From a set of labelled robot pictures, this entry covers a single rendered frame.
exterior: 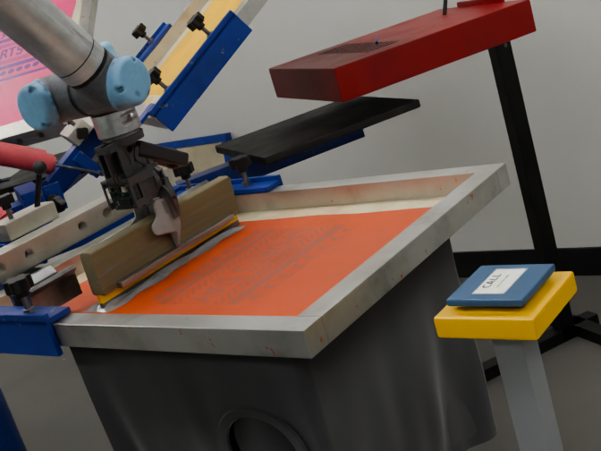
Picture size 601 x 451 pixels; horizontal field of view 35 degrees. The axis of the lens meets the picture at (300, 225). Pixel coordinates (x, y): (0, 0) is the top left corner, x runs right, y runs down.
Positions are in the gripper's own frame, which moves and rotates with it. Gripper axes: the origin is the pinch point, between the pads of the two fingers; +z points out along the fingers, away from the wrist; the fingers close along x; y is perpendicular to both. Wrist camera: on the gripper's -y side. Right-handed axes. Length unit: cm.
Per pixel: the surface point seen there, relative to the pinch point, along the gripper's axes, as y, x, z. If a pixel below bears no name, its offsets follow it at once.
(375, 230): -10.4, 35.6, 4.9
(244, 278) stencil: 7.2, 21.8, 4.5
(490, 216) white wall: -197, -49, 80
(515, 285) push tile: 14, 71, 2
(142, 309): 17.9, 8.9, 4.3
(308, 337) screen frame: 30, 52, 1
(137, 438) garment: 23.0, 2.0, 25.6
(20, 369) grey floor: -105, -249, 104
